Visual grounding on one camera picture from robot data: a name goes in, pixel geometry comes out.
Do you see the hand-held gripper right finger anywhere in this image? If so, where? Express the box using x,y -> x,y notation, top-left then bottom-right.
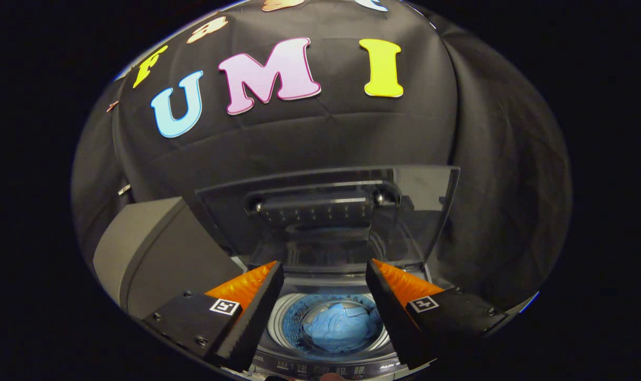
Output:
365,259 -> 509,371

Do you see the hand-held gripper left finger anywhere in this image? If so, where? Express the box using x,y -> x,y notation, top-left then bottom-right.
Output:
141,260 -> 285,373

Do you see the light blue polo shirt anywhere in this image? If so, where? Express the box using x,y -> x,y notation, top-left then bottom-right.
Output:
302,301 -> 382,353

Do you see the grey top-load washing machine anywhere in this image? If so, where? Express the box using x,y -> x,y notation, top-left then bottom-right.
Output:
236,254 -> 438,381

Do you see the grey cabinet box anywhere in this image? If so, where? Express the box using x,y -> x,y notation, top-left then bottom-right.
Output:
93,197 -> 245,319

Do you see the black backdrop cloth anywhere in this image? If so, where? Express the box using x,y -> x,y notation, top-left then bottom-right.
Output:
71,0 -> 572,313

